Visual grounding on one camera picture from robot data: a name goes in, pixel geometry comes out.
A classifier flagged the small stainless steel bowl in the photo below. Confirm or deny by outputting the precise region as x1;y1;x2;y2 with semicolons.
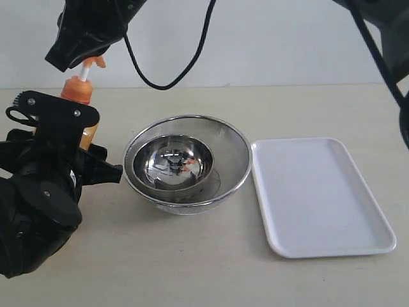
132;134;214;191

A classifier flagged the orange dish soap pump bottle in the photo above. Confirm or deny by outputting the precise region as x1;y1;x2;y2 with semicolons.
61;56;106;150

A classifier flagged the white rectangular plastic tray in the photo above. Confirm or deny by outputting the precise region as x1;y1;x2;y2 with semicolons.
251;137;397;258

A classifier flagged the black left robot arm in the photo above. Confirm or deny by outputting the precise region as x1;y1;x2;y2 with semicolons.
1;90;123;278

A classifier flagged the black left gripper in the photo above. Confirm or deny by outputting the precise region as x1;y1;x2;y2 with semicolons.
1;90;123;226

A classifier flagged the steel mesh colander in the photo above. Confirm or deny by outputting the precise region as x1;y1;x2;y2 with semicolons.
123;115;252;216

